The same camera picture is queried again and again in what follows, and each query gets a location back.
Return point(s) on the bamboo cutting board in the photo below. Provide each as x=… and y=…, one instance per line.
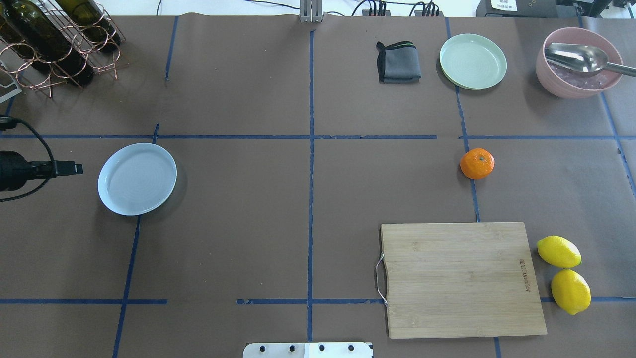
x=460, y=280

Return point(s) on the dark wine bottle middle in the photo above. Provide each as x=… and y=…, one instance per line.
x=93, y=24

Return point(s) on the green plate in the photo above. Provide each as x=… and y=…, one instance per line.
x=472, y=61

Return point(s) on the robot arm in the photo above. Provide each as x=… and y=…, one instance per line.
x=15, y=171

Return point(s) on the pink bowl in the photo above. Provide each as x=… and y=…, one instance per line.
x=569, y=84

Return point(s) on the copper wire bottle rack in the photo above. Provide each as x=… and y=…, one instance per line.
x=37, y=75

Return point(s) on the lemon far one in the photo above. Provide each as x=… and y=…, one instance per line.
x=570, y=291

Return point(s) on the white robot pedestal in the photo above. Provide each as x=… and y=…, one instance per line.
x=309, y=350

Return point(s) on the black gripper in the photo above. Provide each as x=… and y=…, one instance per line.
x=12, y=171

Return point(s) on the dark wine bottle back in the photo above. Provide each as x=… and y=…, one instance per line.
x=15, y=40

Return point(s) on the lemon near board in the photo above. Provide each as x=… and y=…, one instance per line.
x=559, y=251

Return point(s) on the aluminium frame post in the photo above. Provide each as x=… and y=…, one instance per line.
x=311, y=11

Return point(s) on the dark wine bottle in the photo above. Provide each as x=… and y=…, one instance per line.
x=15, y=40
x=93, y=24
x=50, y=44

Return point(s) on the dark wine bottle front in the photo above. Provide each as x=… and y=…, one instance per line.
x=50, y=44

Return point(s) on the orange mandarin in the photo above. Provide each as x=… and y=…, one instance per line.
x=477, y=163

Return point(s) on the metal ice scoop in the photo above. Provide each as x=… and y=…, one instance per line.
x=584, y=59

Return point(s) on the light blue plate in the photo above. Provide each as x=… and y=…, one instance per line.
x=137, y=179

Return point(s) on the clear ice cubes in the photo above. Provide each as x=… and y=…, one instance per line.
x=581, y=80

